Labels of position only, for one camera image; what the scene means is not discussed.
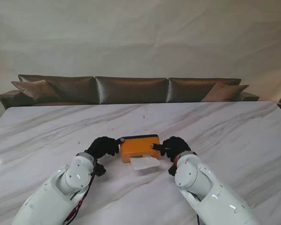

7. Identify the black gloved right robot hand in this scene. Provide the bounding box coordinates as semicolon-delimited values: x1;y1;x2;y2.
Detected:
150;136;192;162

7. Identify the orange plastic tissue box cover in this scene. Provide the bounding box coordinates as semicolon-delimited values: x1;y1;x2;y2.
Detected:
120;135;162;164

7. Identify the white tissue sheet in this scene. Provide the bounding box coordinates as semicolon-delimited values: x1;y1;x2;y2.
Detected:
130;156;160;171

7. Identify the brown leather sofa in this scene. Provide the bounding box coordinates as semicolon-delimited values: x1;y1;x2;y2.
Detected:
0;74;260;111

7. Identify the red black left arm cable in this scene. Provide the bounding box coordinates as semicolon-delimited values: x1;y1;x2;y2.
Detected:
62;159;99;225

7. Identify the brown throw pillow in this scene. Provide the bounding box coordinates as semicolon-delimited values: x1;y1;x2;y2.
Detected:
201;82;250;102
11;80;61;101

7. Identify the black tissue box base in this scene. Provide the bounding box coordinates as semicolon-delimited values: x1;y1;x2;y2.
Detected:
121;134;159;139

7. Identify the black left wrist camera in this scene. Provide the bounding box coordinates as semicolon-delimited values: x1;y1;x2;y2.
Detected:
95;163;107;177

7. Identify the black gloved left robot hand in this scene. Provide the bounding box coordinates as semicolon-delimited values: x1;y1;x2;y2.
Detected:
87;136;125;159

